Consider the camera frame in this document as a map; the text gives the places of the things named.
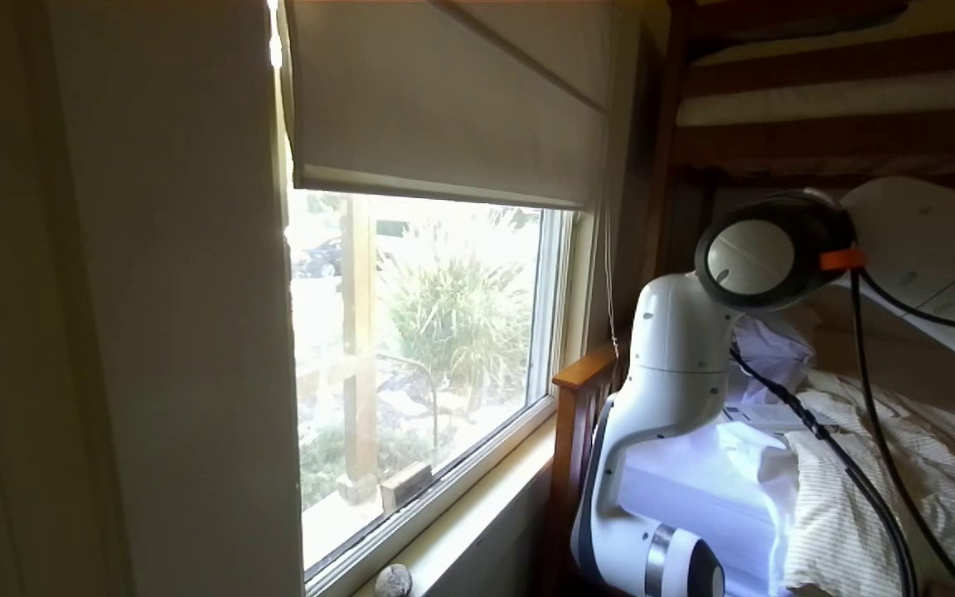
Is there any window latch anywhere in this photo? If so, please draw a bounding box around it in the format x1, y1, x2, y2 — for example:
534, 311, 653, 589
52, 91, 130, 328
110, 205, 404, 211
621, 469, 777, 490
378, 458, 433, 513

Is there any wooden railing outside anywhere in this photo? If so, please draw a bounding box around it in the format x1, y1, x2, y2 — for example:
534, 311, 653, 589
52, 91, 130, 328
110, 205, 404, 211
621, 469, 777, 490
295, 196, 449, 506

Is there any dark car outside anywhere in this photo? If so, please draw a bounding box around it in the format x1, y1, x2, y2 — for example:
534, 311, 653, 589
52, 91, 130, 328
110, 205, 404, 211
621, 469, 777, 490
291, 234, 348, 283

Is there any beige roller blind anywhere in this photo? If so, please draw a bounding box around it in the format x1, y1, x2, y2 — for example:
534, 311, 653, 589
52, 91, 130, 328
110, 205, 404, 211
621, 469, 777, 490
278, 0, 614, 211

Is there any blind pull cord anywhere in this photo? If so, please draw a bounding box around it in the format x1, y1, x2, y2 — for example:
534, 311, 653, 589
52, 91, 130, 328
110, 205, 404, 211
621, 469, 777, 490
596, 211, 625, 359

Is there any white bed sheet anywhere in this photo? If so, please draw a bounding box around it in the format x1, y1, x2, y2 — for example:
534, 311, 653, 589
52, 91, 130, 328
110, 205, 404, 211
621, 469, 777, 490
728, 311, 818, 392

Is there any round grey knob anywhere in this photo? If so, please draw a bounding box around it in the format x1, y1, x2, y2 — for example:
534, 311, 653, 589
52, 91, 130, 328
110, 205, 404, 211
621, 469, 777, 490
372, 560, 417, 597

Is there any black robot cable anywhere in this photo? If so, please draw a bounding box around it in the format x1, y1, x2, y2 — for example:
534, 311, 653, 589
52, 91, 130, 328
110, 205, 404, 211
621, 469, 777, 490
726, 340, 924, 597
846, 267, 955, 597

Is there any white sheeted mattress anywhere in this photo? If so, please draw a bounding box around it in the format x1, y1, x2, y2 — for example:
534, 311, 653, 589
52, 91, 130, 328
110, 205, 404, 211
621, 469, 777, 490
614, 425, 787, 582

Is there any white framed window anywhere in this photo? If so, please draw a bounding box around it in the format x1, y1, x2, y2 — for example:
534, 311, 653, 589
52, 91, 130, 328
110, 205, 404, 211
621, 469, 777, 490
281, 183, 599, 597

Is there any wooden bunk bed frame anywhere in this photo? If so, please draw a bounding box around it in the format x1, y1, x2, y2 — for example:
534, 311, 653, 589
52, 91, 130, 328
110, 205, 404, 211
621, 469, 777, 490
539, 0, 955, 597

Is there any orange cable strap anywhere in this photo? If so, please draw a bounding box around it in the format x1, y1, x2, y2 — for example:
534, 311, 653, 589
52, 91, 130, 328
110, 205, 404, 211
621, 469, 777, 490
816, 246, 869, 274

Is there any green shrub outside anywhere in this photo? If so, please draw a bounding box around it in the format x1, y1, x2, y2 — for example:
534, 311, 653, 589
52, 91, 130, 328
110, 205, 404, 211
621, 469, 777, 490
387, 250, 534, 409

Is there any white crumpled blanket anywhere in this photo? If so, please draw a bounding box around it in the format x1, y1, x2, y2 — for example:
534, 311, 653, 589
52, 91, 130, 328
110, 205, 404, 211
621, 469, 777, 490
716, 367, 955, 597

